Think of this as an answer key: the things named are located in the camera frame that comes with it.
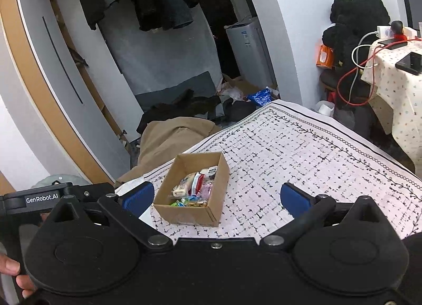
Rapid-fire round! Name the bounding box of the white cable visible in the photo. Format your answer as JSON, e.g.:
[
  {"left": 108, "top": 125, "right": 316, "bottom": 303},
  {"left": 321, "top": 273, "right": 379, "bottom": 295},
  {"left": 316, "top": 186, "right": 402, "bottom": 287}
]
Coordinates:
[{"left": 349, "top": 32, "right": 380, "bottom": 98}]

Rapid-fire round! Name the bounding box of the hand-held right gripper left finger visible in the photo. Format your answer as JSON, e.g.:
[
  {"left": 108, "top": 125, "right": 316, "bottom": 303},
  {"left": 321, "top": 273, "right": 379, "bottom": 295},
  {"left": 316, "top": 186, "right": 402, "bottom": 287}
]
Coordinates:
[{"left": 49, "top": 181, "right": 172, "bottom": 250}]

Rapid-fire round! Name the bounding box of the grid-print white tablecloth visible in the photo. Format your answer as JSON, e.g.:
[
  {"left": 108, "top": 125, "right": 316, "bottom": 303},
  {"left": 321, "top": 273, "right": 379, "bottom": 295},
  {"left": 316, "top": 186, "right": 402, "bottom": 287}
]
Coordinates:
[{"left": 115, "top": 100, "right": 422, "bottom": 243}]

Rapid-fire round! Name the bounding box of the cardboard box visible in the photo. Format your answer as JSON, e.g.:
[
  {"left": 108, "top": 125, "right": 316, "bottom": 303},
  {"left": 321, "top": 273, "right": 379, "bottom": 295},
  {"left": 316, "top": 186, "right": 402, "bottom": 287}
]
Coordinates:
[{"left": 152, "top": 151, "right": 230, "bottom": 227}]

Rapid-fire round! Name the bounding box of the black clothes pile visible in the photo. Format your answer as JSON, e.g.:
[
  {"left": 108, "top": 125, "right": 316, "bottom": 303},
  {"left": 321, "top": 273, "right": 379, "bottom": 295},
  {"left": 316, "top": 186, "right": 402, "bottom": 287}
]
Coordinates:
[{"left": 137, "top": 89, "right": 225, "bottom": 134}]

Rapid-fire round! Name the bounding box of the black garment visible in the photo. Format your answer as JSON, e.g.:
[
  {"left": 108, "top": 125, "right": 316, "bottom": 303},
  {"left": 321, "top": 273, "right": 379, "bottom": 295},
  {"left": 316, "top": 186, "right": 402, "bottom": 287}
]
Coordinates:
[{"left": 224, "top": 101, "right": 258, "bottom": 122}]

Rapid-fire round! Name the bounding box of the black phone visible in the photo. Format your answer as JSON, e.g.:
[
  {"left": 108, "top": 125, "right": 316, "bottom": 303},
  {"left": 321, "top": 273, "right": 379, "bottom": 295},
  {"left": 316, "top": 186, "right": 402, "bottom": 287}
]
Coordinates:
[{"left": 377, "top": 39, "right": 409, "bottom": 50}]

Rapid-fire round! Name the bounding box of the tan blanket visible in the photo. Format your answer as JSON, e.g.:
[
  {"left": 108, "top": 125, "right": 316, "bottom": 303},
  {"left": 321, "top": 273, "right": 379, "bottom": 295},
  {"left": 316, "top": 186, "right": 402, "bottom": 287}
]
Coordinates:
[{"left": 117, "top": 117, "right": 221, "bottom": 183}]

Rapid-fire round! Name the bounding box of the black tablet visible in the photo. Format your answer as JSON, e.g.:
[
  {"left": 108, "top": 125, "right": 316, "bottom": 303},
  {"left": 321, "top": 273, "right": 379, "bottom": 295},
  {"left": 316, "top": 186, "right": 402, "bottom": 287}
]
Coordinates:
[{"left": 395, "top": 52, "right": 422, "bottom": 76}]

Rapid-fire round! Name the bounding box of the orange tissue box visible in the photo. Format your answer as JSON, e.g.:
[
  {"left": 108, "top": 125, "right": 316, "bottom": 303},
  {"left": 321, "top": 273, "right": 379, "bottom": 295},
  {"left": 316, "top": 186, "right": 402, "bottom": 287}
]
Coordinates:
[{"left": 315, "top": 44, "right": 333, "bottom": 69}]

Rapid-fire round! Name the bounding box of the floral tablecloth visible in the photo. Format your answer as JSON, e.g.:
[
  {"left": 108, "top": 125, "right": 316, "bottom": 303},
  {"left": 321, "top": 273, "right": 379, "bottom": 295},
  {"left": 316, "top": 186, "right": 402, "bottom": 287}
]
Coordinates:
[{"left": 359, "top": 39, "right": 422, "bottom": 174}]

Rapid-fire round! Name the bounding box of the dark grey mat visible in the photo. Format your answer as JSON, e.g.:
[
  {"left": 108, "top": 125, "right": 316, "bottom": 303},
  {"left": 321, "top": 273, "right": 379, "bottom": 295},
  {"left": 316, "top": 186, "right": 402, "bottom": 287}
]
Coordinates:
[{"left": 135, "top": 71, "right": 222, "bottom": 117}]

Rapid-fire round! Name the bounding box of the person's left hand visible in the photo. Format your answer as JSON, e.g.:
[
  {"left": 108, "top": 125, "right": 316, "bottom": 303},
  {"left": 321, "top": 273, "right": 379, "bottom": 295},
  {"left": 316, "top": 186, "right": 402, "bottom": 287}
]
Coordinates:
[{"left": 0, "top": 254, "right": 35, "bottom": 299}]

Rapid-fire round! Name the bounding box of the red black figurine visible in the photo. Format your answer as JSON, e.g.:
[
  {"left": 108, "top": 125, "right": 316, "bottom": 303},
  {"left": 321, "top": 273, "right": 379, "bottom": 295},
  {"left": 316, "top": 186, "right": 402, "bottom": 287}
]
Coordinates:
[{"left": 390, "top": 20, "right": 407, "bottom": 42}]

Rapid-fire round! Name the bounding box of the black white snack packet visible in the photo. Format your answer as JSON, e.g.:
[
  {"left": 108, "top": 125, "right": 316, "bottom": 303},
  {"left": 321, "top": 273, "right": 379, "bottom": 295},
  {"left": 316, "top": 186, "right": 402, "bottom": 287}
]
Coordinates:
[{"left": 198, "top": 166, "right": 219, "bottom": 180}]

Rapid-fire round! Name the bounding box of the red cable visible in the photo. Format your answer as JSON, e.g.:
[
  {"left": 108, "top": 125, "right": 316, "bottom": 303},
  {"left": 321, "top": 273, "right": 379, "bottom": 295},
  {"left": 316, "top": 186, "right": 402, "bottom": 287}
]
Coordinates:
[{"left": 336, "top": 38, "right": 422, "bottom": 107}]

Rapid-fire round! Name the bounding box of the white plastic bag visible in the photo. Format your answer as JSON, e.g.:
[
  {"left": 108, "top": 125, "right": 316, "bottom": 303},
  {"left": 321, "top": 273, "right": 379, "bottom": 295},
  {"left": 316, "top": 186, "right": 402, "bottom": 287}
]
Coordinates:
[{"left": 222, "top": 82, "right": 244, "bottom": 101}]

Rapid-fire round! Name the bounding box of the long cream wafer packet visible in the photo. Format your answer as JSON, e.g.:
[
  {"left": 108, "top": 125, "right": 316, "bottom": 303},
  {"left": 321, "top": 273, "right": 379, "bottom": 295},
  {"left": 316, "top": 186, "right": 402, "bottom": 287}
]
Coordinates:
[{"left": 173, "top": 173, "right": 202, "bottom": 198}]

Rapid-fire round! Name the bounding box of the white wardrobe door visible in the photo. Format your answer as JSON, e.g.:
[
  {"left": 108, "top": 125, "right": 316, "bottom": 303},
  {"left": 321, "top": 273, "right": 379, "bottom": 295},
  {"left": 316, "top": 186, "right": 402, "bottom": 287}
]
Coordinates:
[{"left": 0, "top": 0, "right": 132, "bottom": 193}]

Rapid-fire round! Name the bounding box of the white plastic bucket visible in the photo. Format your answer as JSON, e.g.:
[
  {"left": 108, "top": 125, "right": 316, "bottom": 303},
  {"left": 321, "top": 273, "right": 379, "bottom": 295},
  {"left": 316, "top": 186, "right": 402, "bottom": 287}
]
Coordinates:
[{"left": 315, "top": 101, "right": 335, "bottom": 117}]

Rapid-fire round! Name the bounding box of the white refrigerator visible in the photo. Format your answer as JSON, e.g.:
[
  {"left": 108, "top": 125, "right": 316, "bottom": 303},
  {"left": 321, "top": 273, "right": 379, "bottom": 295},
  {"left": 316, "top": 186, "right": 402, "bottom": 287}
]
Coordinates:
[{"left": 225, "top": 16, "right": 277, "bottom": 91}]

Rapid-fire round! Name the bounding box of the white hanging sheet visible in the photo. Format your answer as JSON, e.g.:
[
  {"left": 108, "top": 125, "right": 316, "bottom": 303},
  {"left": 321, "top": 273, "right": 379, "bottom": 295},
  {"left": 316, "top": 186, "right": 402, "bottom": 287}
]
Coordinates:
[{"left": 99, "top": 0, "right": 221, "bottom": 94}]

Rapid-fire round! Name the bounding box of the flattened cardboard sheet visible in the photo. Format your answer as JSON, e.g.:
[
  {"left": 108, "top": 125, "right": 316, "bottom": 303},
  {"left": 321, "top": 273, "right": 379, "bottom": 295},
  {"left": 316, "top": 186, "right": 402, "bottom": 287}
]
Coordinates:
[{"left": 221, "top": 74, "right": 261, "bottom": 98}]

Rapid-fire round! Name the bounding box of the blue foil bag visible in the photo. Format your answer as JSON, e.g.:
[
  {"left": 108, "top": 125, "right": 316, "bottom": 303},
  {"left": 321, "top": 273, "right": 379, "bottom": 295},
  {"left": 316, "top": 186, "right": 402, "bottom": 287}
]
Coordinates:
[{"left": 247, "top": 87, "right": 272, "bottom": 108}]

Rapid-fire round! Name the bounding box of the red snack bar packet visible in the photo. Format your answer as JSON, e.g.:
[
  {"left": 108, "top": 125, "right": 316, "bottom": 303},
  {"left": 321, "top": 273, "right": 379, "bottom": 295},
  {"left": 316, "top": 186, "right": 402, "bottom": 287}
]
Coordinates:
[{"left": 191, "top": 173, "right": 207, "bottom": 193}]

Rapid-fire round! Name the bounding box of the white power strip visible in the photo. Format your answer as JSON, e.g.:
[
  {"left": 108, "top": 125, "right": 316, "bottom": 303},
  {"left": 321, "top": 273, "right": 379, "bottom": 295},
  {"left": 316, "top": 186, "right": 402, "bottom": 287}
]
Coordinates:
[{"left": 376, "top": 25, "right": 418, "bottom": 42}]

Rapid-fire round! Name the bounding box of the dark chair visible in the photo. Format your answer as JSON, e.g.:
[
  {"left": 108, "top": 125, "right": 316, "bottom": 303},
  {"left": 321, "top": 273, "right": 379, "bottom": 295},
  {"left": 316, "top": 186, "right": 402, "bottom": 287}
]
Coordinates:
[{"left": 320, "top": 69, "right": 366, "bottom": 117}]

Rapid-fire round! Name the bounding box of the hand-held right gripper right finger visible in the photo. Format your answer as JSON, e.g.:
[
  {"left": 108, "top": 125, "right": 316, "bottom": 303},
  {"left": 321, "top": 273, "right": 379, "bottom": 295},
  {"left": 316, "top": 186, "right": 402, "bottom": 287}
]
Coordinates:
[{"left": 260, "top": 183, "right": 385, "bottom": 250}]

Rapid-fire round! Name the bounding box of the black fluffy coat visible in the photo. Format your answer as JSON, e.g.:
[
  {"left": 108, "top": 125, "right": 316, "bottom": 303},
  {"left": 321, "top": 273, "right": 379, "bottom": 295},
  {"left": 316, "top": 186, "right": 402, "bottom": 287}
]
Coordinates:
[{"left": 321, "top": 0, "right": 391, "bottom": 111}]

